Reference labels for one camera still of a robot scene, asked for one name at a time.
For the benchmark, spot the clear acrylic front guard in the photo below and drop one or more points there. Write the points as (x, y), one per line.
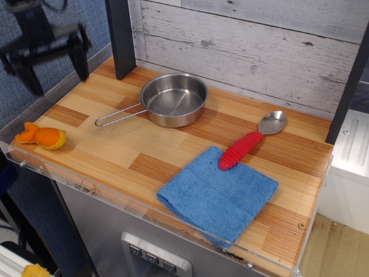
(272, 244)

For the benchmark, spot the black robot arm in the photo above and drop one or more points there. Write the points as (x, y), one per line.
(41, 41)

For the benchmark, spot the red handled metal spoon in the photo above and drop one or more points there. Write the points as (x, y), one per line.
(272, 123)

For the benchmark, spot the yellow object bottom left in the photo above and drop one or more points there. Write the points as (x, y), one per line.
(35, 270)

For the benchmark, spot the small steel saucepan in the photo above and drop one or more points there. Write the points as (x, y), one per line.
(172, 101)

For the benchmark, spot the dark right vertical post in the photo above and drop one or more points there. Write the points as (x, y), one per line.
(349, 91)

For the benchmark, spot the white ridged side unit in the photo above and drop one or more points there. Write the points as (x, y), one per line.
(344, 196)

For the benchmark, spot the blue folded cloth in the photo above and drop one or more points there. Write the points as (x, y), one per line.
(221, 203)

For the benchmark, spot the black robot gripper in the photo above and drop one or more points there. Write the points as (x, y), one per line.
(40, 40)

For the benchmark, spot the steel button control panel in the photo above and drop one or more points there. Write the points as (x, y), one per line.
(147, 259)

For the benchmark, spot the dark vertical post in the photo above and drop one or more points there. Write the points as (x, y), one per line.
(121, 36)
(349, 91)

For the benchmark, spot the dark left vertical post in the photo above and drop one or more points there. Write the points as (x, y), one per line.
(121, 36)

